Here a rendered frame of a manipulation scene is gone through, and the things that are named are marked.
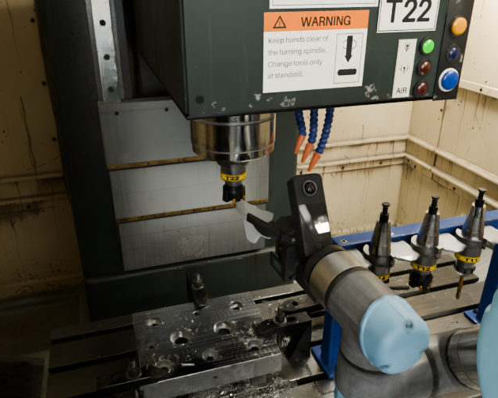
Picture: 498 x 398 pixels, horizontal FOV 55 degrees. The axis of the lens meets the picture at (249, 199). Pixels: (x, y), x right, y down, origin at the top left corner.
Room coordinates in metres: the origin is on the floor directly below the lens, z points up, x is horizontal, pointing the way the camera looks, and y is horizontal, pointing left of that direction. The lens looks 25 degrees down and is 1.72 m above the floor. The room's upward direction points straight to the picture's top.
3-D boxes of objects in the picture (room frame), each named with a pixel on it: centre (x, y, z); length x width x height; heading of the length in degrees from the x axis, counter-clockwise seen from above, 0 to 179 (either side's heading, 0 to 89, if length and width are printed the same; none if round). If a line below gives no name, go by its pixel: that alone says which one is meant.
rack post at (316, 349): (0.84, -0.19, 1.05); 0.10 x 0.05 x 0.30; 18
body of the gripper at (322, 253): (0.59, -0.09, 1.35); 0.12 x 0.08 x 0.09; 23
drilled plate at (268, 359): (0.84, 0.10, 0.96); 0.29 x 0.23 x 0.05; 108
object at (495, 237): (0.89, -0.52, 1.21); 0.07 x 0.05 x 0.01; 18
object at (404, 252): (0.82, -0.31, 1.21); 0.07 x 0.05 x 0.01; 18
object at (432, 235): (0.84, -0.36, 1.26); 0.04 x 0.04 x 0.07
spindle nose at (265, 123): (0.87, 0.03, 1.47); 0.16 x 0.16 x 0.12
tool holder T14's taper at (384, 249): (0.81, -0.26, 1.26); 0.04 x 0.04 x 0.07
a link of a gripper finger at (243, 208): (0.67, 0.00, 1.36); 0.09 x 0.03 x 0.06; 48
